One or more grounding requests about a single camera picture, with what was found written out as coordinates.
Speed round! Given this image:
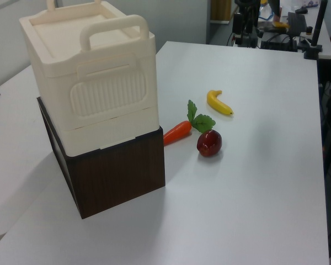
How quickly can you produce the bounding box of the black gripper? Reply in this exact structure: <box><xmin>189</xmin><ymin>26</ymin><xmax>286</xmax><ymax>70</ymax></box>
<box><xmin>233</xmin><ymin>0</ymin><xmax>259</xmax><ymax>47</ymax></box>

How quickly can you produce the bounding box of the cream plastic cabinet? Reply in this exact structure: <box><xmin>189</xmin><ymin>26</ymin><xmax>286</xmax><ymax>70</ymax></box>
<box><xmin>18</xmin><ymin>0</ymin><xmax>158</xmax><ymax>158</ymax></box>

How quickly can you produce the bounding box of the light wooden panel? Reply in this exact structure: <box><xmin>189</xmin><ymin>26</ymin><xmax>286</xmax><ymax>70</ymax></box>
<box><xmin>209</xmin><ymin>0</ymin><xmax>230</xmax><ymax>24</ymax></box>

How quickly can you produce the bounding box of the black electronics box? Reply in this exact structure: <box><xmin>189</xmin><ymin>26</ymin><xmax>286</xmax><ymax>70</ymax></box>
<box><xmin>260</xmin><ymin>32</ymin><xmax>298</xmax><ymax>52</ymax></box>

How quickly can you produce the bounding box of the yellow toy banana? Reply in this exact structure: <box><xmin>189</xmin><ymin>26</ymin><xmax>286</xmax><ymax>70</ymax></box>
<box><xmin>206</xmin><ymin>89</ymin><xmax>234</xmax><ymax>116</ymax></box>

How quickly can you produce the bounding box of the white background desk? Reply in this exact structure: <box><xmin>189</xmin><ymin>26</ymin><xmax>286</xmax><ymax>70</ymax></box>
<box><xmin>260</xmin><ymin>10</ymin><xmax>331</xmax><ymax>60</ymax></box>

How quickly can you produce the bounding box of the dark red toy apple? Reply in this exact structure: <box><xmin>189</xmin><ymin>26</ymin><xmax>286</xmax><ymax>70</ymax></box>
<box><xmin>196</xmin><ymin>129</ymin><xmax>223</xmax><ymax>157</ymax></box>

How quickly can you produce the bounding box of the orange toy carrot with leaves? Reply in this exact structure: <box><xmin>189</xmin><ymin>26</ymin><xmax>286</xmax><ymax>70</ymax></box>
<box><xmin>163</xmin><ymin>99</ymin><xmax>216</xmax><ymax>146</ymax></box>

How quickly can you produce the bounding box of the dark brown wooden drawer box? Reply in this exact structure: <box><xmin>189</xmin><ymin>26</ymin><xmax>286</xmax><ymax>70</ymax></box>
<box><xmin>36</xmin><ymin>96</ymin><xmax>166</xmax><ymax>220</ymax></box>

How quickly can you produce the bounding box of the adjacent white table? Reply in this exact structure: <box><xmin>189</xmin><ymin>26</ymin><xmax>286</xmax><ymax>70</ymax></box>
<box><xmin>0</xmin><ymin>65</ymin><xmax>57</xmax><ymax>241</ymax></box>

